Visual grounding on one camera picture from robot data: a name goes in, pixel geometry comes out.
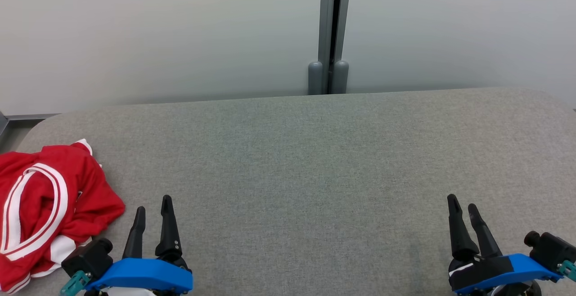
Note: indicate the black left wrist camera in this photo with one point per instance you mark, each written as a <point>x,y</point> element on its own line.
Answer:
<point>87,256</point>

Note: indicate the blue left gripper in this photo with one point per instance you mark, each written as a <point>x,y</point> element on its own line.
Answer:
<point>144,275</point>

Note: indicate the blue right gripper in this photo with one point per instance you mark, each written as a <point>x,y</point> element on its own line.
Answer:
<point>495,271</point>

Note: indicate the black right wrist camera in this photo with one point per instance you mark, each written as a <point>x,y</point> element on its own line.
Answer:
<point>551,247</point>

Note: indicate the grey metal door post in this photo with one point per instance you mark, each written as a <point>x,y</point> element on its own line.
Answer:
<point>325,26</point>

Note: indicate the red shirt white sleeves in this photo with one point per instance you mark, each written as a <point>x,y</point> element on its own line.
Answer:
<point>85,188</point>

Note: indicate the grey wall baseboard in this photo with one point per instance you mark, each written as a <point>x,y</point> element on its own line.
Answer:
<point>27,118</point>

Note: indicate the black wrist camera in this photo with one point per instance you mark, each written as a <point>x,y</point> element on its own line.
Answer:
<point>87,256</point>
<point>551,247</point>

